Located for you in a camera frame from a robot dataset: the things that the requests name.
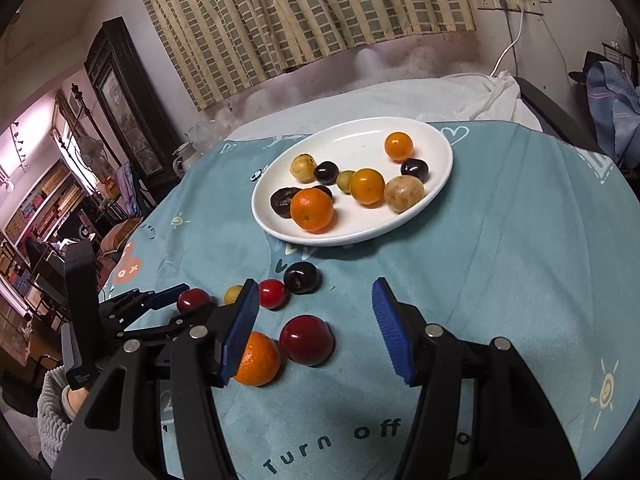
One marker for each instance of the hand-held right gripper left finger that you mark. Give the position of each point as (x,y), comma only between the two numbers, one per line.
(240,330)

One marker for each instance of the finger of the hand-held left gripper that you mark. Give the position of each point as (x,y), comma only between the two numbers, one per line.
(167,293)
(197,316)

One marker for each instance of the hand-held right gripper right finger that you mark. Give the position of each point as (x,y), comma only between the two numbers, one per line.
(395,330)

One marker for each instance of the dark red round fruit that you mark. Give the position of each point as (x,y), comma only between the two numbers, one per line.
(194,298)

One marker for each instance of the small orange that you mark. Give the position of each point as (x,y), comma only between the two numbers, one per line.
(398,145)
(262,358)

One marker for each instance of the large red plum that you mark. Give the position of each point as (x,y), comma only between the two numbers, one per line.
(306,339)

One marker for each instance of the white oval plate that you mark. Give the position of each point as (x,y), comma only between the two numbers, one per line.
(350,227)

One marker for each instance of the wrinkled dark fruit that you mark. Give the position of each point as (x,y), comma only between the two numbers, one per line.
(281,201)

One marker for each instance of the tan speckled round fruit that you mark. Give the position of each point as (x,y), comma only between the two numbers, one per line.
(404,193)

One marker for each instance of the large dimpled tangerine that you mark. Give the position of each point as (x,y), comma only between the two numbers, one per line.
(312,209)

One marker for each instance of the smooth yellow-orange fruit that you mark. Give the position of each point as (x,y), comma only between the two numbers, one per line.
(367,186)

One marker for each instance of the small yellow-green fruit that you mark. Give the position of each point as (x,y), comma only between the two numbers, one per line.
(232,294)
(344,180)

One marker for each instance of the large dark cherry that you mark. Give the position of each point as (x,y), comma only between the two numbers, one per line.
(414,169)

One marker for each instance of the pale yellow round fruit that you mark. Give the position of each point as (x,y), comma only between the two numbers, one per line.
(303,168)

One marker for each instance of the person's left forearm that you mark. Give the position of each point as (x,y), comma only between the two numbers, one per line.
(55,420)

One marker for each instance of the bright red cherry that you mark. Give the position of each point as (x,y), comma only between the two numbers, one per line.
(273,293)

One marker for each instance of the brown cushion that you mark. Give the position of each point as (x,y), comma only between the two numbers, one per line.
(120,237)

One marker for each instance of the bookshelf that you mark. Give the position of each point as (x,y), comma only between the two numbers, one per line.
(30,225)

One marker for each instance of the purple garment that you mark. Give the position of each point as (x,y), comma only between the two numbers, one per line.
(127,185)

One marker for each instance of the teal printed tablecloth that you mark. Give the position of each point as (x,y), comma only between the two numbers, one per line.
(500,260)

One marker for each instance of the standing fan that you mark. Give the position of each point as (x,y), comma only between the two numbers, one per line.
(92,152)

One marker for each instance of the dark wood framed painting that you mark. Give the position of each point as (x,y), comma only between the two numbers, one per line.
(125,105)

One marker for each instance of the white bed sheet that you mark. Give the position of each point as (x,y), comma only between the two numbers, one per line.
(400,97)

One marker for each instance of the checked beige curtain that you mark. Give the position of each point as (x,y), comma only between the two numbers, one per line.
(300,15)

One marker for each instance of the blue clothing pile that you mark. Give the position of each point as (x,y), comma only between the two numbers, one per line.
(615,110)

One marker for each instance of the black hat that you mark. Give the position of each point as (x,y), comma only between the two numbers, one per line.
(582,75)

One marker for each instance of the black bed frame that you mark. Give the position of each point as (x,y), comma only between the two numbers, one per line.
(550,110)

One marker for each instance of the white wall power strip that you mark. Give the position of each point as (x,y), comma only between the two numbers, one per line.
(520,4)

